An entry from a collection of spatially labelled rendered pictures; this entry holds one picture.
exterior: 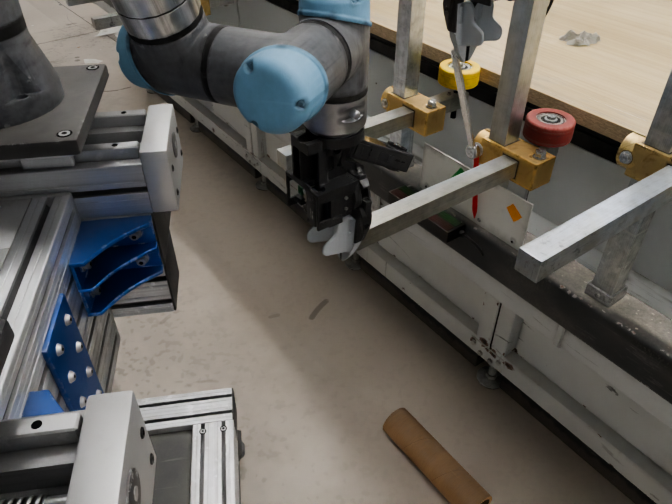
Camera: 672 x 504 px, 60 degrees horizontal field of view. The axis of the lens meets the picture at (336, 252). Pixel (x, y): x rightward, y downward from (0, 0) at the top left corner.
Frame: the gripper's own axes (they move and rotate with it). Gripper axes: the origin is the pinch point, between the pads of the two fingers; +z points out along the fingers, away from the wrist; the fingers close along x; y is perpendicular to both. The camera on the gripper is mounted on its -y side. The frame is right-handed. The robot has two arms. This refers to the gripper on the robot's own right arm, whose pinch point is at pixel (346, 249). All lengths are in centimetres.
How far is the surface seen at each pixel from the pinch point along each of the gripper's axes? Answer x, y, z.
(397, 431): -9, -24, 76
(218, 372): -58, 2, 83
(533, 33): -2.3, -35.8, -22.5
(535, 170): 5.0, -33.6, -3.5
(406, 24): -28.2, -34.3, -17.3
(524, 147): 0.1, -36.6, -4.4
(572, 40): -20, -75, -8
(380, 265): -55, -56, 69
